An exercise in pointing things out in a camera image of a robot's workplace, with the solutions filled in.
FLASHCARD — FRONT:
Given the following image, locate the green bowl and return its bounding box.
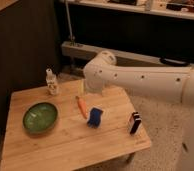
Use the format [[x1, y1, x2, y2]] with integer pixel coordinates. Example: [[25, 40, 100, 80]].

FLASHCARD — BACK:
[[22, 102, 58, 134]]

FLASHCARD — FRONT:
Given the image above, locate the metal pole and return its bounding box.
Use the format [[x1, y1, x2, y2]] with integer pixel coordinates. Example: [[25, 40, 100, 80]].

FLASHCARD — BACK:
[[64, 0, 75, 45]]

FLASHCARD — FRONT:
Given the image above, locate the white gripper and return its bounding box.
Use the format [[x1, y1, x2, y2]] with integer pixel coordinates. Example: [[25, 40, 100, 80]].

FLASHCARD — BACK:
[[80, 79, 104, 95]]

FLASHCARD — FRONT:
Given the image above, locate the grey metal rail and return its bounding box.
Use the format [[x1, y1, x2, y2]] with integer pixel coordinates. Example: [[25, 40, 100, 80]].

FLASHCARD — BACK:
[[61, 41, 194, 67]]

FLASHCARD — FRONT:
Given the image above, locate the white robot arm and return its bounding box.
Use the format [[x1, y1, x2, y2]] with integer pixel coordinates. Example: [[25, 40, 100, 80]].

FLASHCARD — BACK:
[[83, 50, 194, 171]]

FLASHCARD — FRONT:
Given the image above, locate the clear plastic bottle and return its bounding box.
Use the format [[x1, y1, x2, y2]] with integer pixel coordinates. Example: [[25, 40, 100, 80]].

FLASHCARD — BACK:
[[46, 68, 59, 95]]

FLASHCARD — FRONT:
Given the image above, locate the orange pepper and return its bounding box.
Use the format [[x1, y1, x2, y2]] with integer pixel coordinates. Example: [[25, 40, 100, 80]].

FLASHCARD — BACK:
[[76, 96, 87, 118]]

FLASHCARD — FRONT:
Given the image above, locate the blue sponge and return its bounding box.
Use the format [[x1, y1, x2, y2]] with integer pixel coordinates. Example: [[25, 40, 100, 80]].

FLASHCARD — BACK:
[[87, 108, 103, 128]]

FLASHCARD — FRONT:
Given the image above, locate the black and white box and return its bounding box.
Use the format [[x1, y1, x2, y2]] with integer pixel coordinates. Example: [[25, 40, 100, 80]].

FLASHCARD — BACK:
[[128, 112, 142, 134]]

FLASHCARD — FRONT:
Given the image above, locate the white upper shelf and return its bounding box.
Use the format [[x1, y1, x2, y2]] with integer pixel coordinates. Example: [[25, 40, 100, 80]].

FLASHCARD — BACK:
[[59, 0, 194, 22]]

